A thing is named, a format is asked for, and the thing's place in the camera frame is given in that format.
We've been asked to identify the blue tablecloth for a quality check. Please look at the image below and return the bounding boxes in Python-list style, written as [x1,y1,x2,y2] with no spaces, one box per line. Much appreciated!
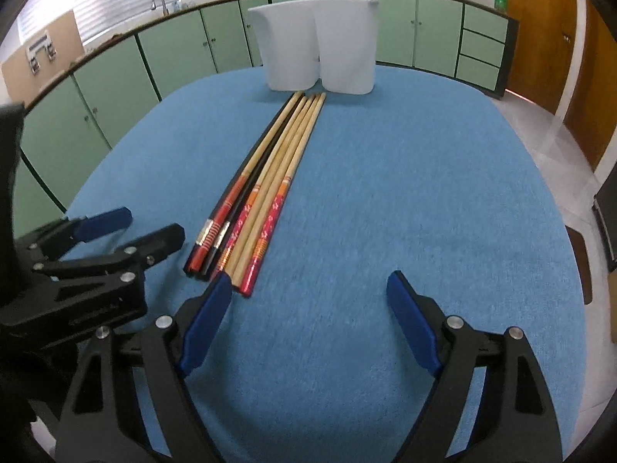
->
[58,64,586,463]

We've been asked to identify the wooden chopstick with red handle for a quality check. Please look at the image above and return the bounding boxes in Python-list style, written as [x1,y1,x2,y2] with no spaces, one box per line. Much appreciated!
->
[183,93,305,273]

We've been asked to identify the white window blinds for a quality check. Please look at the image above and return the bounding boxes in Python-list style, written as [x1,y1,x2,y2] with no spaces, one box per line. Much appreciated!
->
[17,0,179,44]

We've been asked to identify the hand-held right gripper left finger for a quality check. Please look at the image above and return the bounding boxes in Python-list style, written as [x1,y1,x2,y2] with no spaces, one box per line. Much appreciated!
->
[55,272,234,463]

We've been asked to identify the wooden chopstick red floral handle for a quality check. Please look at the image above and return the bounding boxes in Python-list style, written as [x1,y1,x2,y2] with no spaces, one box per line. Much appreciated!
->
[238,93,329,298]
[212,94,312,278]

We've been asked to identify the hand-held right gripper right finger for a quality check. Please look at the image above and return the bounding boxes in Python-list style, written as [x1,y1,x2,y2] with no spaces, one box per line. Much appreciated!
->
[386,270,565,463]

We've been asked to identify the wooden door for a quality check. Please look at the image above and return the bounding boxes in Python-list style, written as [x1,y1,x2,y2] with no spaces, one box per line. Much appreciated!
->
[506,0,579,112]
[564,0,617,172]

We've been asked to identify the black glass cabinet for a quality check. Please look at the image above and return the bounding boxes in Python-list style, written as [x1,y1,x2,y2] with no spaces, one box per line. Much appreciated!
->
[590,169,617,275]

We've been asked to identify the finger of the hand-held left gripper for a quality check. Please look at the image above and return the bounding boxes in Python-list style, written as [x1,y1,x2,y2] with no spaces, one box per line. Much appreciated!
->
[14,206,133,265]
[34,223,186,281]

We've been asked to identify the black chopstick with silver band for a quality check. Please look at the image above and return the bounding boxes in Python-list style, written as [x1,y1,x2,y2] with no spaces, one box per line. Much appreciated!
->
[200,96,297,281]

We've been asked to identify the brown wooden chair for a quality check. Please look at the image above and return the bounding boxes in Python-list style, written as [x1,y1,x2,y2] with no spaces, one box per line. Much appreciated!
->
[564,224,593,306]

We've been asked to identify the plain wooden chopstick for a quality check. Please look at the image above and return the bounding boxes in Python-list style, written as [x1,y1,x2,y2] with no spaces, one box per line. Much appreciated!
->
[236,93,323,295]
[226,94,317,292]

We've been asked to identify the white double utensil holder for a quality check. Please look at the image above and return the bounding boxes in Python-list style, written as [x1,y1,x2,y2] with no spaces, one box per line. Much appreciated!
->
[247,0,378,95]

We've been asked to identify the green base cabinets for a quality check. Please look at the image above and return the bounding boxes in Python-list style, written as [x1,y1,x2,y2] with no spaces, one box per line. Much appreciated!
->
[0,0,519,252]

